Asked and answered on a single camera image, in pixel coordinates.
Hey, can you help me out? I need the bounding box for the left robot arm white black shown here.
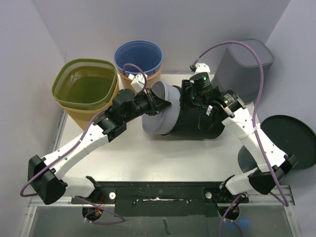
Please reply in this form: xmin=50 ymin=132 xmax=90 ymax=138
xmin=27 ymin=88 xmax=171 ymax=205

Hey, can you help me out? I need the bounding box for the dark navy round bin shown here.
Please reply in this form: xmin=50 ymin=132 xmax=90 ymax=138
xmin=237 ymin=114 xmax=316 ymax=175

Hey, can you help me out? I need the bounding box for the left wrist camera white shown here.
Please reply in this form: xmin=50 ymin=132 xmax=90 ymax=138
xmin=128 ymin=73 xmax=147 ymax=93

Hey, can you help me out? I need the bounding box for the light grey round bin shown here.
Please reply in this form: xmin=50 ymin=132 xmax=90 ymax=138
xmin=141 ymin=80 xmax=181 ymax=135

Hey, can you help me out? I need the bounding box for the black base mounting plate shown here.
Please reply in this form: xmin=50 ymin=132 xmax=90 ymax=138
xmin=86 ymin=182 xmax=235 ymax=217

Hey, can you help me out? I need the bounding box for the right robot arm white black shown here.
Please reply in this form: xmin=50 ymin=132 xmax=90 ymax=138
xmin=180 ymin=72 xmax=298 ymax=202

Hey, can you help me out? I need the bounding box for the purple cable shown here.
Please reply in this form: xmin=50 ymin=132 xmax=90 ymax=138
xmin=20 ymin=63 xmax=149 ymax=225
xmin=192 ymin=40 xmax=290 ymax=237

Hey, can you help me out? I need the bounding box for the tan mesh square basket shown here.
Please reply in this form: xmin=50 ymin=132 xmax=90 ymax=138
xmin=58 ymin=74 xmax=119 ymax=130

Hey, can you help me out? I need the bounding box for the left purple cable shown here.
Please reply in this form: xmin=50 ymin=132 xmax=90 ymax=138
xmin=20 ymin=63 xmax=149 ymax=225

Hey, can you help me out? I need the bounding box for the grey mesh square basket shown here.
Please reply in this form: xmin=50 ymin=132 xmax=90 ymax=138
xmin=211 ymin=44 xmax=260 ymax=104

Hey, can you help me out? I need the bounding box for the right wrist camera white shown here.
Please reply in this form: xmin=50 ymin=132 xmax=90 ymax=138
xmin=190 ymin=63 xmax=210 ymax=74

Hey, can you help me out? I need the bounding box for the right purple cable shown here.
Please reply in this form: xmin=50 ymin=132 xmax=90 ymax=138
xmin=192 ymin=40 xmax=290 ymax=237

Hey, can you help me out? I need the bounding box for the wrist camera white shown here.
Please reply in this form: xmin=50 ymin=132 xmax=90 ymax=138
xmin=128 ymin=73 xmax=147 ymax=93
xmin=190 ymin=63 xmax=210 ymax=74

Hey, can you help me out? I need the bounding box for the blue round bin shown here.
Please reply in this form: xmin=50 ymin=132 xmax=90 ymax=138
xmin=114 ymin=40 xmax=163 ymax=76

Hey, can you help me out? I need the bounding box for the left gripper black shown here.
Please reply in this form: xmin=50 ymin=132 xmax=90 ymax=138
xmin=122 ymin=87 xmax=170 ymax=122

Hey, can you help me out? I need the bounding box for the tan round bin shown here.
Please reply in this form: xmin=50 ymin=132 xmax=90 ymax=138
xmin=116 ymin=63 xmax=161 ymax=93

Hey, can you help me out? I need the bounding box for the green mesh square basket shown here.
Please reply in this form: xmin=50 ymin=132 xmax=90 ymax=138
xmin=52 ymin=58 xmax=118 ymax=110

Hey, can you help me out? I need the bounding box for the black ribbed round bin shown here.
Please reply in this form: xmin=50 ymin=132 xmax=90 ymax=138
xmin=160 ymin=85 xmax=226 ymax=141

